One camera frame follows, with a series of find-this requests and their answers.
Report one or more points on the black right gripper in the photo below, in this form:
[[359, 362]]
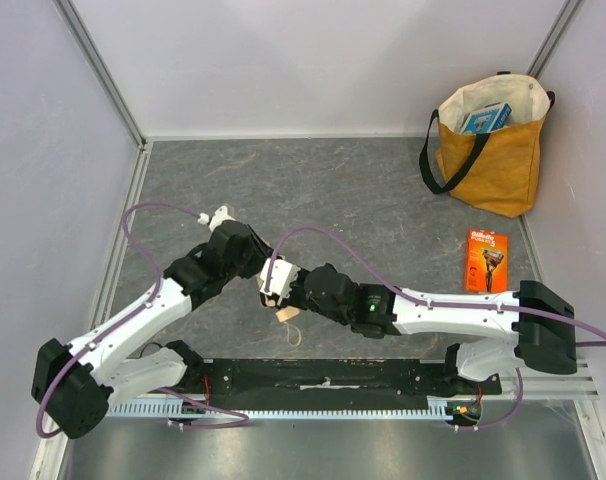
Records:
[[293, 298]]

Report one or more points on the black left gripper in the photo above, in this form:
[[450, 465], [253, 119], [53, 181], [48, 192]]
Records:
[[255, 242]]

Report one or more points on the beige folding umbrella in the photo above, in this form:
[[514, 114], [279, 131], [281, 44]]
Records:
[[284, 316]]

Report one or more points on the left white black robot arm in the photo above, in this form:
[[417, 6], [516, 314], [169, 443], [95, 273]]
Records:
[[76, 383]]

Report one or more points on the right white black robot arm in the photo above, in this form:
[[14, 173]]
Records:
[[529, 327]]

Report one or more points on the orange razor package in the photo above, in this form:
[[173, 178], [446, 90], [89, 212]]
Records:
[[486, 262]]

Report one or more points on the mustard tote bag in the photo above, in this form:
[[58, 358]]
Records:
[[496, 171]]

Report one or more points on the blue razor box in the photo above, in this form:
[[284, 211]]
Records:
[[487, 119]]

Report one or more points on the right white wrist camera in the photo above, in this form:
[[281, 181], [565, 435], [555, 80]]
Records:
[[276, 278]]

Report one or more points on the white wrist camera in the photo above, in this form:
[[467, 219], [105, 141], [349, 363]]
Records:
[[220, 215], [276, 278]]

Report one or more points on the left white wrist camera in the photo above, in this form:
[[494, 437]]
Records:
[[220, 215]]

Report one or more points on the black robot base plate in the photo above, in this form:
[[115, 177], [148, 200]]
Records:
[[325, 383]]

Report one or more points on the white slotted cable duct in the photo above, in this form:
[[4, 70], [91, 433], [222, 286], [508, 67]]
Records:
[[175, 409]]

